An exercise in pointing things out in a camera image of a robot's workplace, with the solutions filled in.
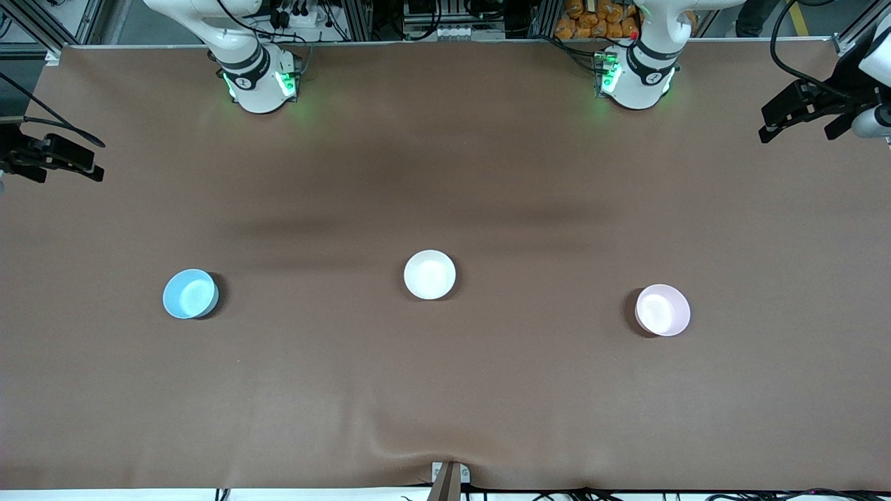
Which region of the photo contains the blue bowl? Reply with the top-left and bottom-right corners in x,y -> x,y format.
162,269 -> 220,320

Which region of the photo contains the pink bowl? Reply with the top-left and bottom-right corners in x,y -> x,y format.
635,284 -> 692,337

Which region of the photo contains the white bowl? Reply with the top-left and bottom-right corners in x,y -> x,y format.
404,250 -> 457,301

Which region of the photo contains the person's dark leg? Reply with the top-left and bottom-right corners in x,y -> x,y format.
736,0 -> 782,38

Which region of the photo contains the pile of orange items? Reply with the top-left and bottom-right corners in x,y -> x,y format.
555,0 -> 641,40

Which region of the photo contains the white power strip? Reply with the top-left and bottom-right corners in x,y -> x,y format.
275,0 -> 329,29

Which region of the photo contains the white socket bar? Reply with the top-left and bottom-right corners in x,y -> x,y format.
404,21 -> 506,41

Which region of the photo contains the brown table cloth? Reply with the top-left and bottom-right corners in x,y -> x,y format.
0,38 -> 891,491

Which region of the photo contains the aluminium frame post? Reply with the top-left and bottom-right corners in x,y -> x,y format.
530,0 -> 561,39
0,0 -> 105,60
343,0 -> 374,41
832,0 -> 891,56

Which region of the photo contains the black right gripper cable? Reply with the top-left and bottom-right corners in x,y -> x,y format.
0,70 -> 107,149

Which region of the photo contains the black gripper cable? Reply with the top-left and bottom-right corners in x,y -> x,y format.
0,70 -> 107,149
768,0 -> 846,91

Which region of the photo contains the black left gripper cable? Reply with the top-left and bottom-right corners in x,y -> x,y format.
768,0 -> 846,91

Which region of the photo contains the grey metal bracket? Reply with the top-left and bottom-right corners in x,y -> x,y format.
431,461 -> 471,485

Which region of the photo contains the brown camera pole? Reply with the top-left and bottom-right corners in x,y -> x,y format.
426,463 -> 462,501

